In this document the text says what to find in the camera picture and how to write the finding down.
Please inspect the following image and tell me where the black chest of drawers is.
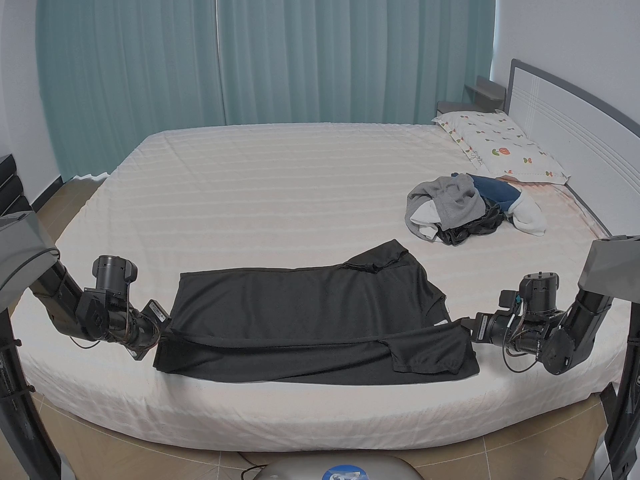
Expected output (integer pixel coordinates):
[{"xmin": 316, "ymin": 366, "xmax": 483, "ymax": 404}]
[{"xmin": 0, "ymin": 154, "xmax": 33, "ymax": 214}]

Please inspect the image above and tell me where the white printed pillow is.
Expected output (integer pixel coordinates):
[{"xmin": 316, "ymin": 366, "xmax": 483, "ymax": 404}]
[{"xmin": 431, "ymin": 110, "xmax": 571, "ymax": 185}]

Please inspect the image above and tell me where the bed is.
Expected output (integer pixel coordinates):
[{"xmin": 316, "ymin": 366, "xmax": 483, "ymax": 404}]
[{"xmin": 7, "ymin": 58, "xmax": 640, "ymax": 454}]

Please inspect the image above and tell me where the black T-shirt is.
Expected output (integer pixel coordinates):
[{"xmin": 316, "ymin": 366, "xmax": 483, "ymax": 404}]
[{"xmin": 152, "ymin": 239, "xmax": 481, "ymax": 385}]

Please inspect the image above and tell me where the blue-green curtain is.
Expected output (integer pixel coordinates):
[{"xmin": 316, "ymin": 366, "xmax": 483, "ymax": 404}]
[
  {"xmin": 218, "ymin": 0, "xmax": 498, "ymax": 125},
  {"xmin": 35, "ymin": 0, "xmax": 223, "ymax": 179}
]

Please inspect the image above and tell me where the pile of clothes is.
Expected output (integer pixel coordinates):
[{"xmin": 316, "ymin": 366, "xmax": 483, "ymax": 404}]
[{"xmin": 405, "ymin": 172, "xmax": 548, "ymax": 246}]

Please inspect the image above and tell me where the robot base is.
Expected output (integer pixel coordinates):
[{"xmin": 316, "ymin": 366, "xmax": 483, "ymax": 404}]
[{"xmin": 257, "ymin": 455, "xmax": 416, "ymax": 480}]

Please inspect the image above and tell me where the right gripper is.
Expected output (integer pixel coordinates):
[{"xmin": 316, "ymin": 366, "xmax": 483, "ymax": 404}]
[{"xmin": 472, "ymin": 312, "xmax": 521, "ymax": 349}]

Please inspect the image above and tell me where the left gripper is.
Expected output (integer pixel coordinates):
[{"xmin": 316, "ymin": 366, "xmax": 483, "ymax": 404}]
[{"xmin": 127, "ymin": 298, "xmax": 173, "ymax": 364}]

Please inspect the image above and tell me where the grey bedside table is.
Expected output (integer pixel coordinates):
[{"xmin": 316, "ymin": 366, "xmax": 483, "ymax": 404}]
[{"xmin": 436, "ymin": 75, "xmax": 507, "ymax": 116}]

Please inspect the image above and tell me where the black cable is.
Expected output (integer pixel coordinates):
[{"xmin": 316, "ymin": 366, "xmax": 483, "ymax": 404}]
[
  {"xmin": 501, "ymin": 348, "xmax": 542, "ymax": 375},
  {"xmin": 239, "ymin": 449, "xmax": 271, "ymax": 475}
]

